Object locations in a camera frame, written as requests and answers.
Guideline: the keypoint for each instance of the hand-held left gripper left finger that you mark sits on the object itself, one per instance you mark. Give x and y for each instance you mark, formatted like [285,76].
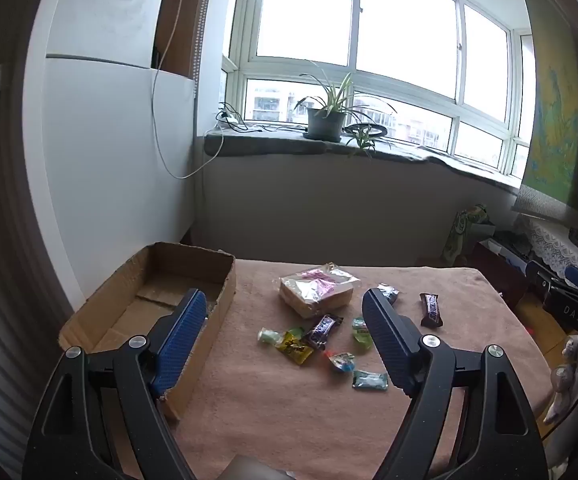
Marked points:
[181,340]

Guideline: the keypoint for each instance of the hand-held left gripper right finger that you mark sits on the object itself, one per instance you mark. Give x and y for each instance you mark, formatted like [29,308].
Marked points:
[386,340]

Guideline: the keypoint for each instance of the colourful candy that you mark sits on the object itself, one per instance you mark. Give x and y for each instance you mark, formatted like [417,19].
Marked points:
[343,362]

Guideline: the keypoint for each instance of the large brown chocolate bar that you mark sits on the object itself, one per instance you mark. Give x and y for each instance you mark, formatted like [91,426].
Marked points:
[431,310]

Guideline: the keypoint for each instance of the small brown chocolate bar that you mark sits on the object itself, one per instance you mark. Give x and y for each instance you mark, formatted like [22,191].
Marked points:
[323,331]

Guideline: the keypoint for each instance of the cardboard box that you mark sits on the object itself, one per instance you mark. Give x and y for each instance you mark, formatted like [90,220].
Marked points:
[169,265]

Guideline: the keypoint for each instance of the yellow candy packet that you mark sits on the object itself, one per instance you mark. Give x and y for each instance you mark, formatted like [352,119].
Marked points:
[296,350]

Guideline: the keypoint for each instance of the green jelly candy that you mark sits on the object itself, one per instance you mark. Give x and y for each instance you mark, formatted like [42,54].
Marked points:
[362,332]

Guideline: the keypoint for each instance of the white lace cloth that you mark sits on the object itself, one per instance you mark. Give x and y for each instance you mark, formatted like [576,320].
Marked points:
[554,245]

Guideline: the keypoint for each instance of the teal candy packet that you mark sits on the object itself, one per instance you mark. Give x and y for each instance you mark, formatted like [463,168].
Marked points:
[370,380]

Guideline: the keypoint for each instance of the dark red box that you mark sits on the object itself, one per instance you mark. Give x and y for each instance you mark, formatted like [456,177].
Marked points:
[499,275]

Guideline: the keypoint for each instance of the silver wrapped candy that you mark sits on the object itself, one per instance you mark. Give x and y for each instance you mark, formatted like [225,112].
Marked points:
[388,293]

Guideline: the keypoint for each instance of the white figurine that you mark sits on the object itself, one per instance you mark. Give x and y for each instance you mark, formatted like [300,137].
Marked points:
[564,380]

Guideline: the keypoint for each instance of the sliced bread in clear bag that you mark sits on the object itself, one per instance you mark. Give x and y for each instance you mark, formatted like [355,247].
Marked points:
[314,295]

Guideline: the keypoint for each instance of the pale green wrapped candy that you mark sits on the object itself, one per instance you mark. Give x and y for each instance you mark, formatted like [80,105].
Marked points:
[269,336]

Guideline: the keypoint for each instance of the green printed bag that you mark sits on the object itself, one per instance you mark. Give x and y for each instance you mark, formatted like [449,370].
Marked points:
[469,225]

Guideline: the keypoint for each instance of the white cabinet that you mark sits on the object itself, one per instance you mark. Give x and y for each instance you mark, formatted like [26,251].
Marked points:
[109,160]

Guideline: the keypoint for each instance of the small spider plant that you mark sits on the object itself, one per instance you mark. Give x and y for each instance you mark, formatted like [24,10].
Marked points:
[366,140]

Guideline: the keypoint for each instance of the grey window sill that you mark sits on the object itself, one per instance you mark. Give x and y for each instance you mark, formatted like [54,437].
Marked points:
[269,146]

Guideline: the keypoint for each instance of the potted spider plant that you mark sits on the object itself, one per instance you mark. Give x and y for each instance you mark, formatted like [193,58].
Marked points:
[325,122]

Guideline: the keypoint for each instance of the white framed window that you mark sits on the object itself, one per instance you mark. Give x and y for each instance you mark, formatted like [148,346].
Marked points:
[404,25]

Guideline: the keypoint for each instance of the wall map poster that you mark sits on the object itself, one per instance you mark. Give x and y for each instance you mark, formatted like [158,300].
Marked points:
[554,110]

